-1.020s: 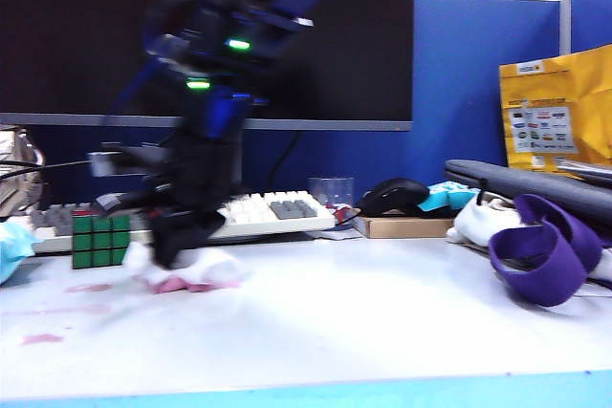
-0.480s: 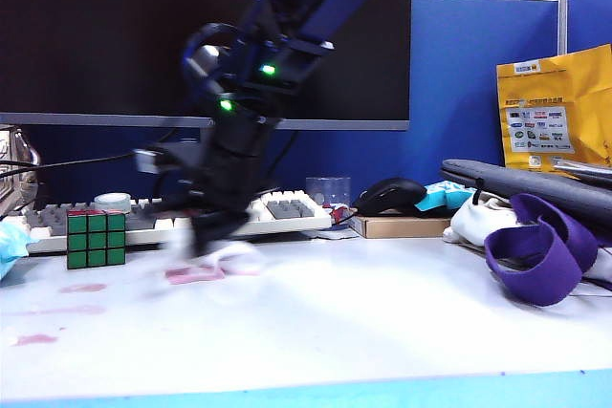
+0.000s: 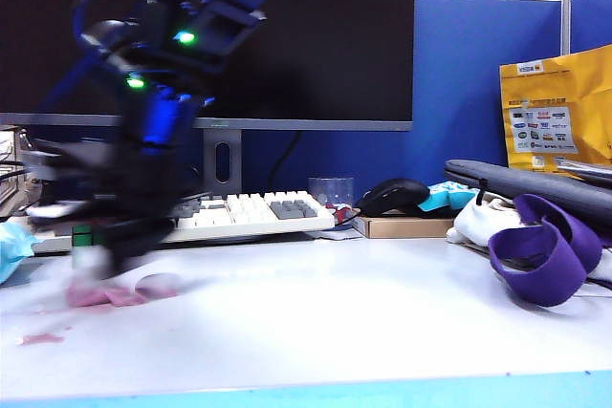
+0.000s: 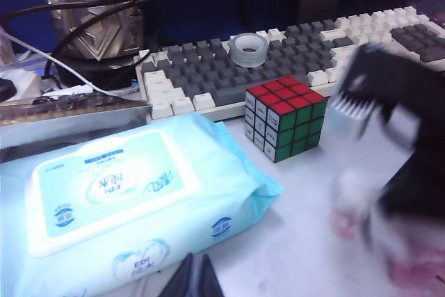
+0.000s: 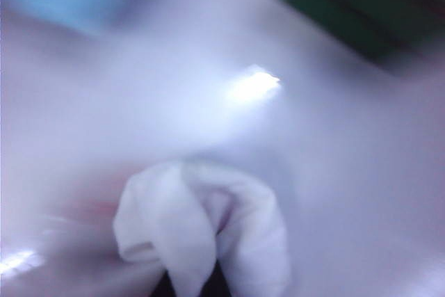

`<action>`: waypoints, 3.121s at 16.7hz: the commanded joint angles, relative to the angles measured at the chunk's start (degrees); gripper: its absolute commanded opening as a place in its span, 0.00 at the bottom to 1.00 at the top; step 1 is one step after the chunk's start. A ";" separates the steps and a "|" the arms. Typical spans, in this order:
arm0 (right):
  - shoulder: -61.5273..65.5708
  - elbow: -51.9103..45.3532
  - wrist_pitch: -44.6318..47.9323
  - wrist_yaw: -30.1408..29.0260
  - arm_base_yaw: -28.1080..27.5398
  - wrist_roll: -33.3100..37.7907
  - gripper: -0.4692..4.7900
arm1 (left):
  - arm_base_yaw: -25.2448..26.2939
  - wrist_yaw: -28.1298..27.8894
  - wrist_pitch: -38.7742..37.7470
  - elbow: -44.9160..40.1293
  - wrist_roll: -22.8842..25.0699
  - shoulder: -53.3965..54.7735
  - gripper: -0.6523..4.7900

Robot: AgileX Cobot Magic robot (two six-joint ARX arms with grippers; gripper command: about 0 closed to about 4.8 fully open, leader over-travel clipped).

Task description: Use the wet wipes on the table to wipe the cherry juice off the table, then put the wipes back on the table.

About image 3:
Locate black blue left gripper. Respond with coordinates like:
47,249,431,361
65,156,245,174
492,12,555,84
47,140,193,281

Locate white wet wipe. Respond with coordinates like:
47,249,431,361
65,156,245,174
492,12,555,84
64,245,181,309

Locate light blue wet wipes pack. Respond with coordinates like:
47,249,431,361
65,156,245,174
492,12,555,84
0,221,42,286

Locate Rubik's cube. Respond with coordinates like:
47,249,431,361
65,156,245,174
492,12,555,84
71,224,109,247

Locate grey monitor stand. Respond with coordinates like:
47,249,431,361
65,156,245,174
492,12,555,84
203,129,243,195

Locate white grey mechanical keyboard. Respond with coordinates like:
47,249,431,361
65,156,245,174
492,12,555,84
28,190,336,256

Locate silver metallic trophy figurine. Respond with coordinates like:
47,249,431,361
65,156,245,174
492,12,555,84
0,125,31,218

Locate clear glass cup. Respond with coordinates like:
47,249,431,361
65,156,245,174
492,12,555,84
308,176,356,209

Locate red white wrapper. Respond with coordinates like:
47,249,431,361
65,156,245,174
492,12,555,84
327,204,358,231

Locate black computer mouse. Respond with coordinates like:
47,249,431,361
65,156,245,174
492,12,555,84
356,178,432,218

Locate flat brown cardboard box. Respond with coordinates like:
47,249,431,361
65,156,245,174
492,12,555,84
353,214,456,240

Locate black computer monitor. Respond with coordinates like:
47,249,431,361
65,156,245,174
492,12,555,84
0,0,416,133

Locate teal printed packet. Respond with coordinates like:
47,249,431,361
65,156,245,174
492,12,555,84
418,180,482,214

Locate white tote bag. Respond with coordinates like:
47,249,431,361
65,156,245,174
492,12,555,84
447,192,612,290

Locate grey fabric laptop sleeve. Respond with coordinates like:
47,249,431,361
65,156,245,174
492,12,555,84
443,159,612,233

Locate yellow paper bag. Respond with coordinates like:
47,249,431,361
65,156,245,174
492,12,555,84
499,44,612,176

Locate papers in clear plastic sleeve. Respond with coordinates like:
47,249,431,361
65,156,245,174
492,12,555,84
554,157,612,181

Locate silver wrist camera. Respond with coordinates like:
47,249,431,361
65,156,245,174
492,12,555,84
18,140,73,185

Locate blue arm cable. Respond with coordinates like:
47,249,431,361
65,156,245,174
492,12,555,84
40,0,150,114

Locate black monitor cable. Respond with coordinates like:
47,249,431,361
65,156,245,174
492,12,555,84
267,130,303,189

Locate purple bag strap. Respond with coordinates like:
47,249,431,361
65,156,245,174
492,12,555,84
487,193,612,309

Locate grey partition post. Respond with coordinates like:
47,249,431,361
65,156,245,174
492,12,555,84
559,0,573,56

